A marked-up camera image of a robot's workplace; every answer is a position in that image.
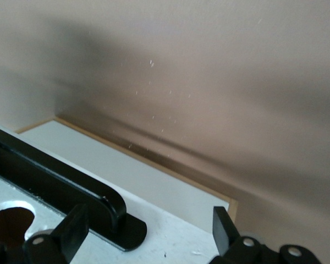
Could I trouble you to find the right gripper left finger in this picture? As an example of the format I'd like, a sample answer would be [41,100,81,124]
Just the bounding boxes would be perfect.
[23,203,89,264]

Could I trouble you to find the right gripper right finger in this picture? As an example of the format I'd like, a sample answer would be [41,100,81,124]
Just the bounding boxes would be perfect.
[212,206,321,264]

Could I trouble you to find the black metal drawer handle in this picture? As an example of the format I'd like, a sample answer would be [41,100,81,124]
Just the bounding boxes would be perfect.
[0,125,148,252]

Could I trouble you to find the white-fronted wooden drawer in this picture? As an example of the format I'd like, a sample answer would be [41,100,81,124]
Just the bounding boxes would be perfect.
[0,116,239,264]

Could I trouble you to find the brown table cloth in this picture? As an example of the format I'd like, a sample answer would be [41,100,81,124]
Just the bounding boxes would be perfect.
[0,0,330,264]

